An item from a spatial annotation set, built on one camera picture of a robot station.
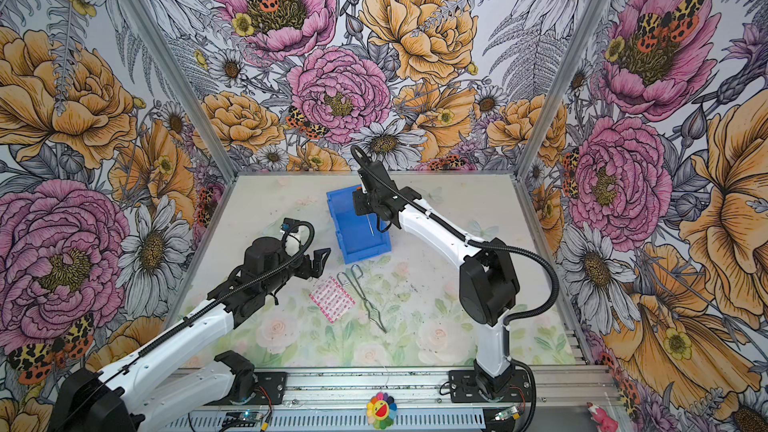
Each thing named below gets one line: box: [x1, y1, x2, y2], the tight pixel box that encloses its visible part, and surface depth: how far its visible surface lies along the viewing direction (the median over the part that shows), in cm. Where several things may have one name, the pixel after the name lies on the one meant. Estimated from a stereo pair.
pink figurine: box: [586, 401, 619, 432], surface depth 70 cm
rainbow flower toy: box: [366, 392, 398, 430], surface depth 72 cm
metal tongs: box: [337, 264, 387, 334], surface depth 91 cm
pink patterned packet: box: [309, 276, 356, 324], surface depth 91 cm
